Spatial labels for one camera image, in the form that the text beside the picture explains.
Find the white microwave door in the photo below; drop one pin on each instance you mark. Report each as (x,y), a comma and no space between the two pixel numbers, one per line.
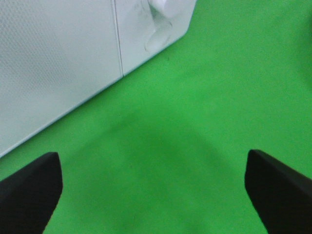
(54,55)

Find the white microwave oven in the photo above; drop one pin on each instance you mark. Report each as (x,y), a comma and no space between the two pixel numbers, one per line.
(143,32)

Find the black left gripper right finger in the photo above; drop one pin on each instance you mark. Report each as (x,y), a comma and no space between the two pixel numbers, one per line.
(281,196)

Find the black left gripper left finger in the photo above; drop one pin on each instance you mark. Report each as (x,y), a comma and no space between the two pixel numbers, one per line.
(29,196)

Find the white microwave knob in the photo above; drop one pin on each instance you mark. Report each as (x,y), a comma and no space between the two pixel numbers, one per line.
(162,6)

